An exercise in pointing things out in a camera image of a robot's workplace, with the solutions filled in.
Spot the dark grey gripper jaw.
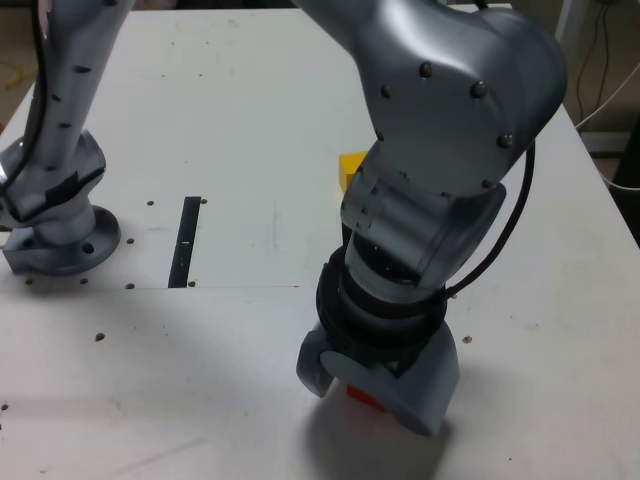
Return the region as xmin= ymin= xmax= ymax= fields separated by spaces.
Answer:
xmin=296 ymin=323 xmax=335 ymax=400

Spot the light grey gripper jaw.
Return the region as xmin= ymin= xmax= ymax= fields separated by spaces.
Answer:
xmin=318 ymin=322 xmax=462 ymax=437

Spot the red cube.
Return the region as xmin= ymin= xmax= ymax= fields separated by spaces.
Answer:
xmin=347 ymin=383 xmax=387 ymax=415

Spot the yellow cube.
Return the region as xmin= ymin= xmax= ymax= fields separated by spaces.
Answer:
xmin=338 ymin=150 xmax=369 ymax=196

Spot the black tape strip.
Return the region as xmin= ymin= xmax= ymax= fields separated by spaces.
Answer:
xmin=167 ymin=196 xmax=202 ymax=289

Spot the thin black background cable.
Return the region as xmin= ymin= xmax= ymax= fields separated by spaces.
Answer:
xmin=577 ymin=0 xmax=616 ymax=124

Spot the white background cable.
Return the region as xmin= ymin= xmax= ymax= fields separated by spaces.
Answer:
xmin=574 ymin=64 xmax=640 ymax=191

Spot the white frame post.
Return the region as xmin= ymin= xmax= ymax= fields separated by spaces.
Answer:
xmin=552 ymin=0 xmax=586 ymax=56

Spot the yellow background cable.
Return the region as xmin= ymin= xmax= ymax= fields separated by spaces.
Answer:
xmin=0 ymin=58 xmax=32 ymax=92

